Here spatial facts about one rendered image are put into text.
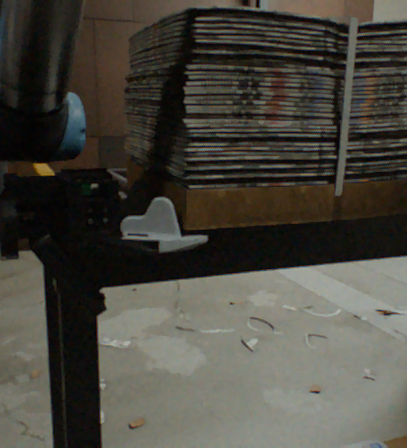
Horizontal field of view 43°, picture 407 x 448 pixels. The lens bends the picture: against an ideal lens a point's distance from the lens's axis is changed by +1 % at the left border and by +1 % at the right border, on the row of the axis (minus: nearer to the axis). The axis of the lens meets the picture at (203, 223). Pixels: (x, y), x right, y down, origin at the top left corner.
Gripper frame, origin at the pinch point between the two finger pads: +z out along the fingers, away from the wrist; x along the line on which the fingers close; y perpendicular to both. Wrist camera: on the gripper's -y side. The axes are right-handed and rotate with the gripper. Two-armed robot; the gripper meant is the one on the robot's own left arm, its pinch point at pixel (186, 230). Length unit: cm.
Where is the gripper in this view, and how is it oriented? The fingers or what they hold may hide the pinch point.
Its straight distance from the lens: 61.8
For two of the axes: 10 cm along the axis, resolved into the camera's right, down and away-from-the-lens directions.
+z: 9.4, -0.7, 3.4
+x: -3.4, -2.7, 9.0
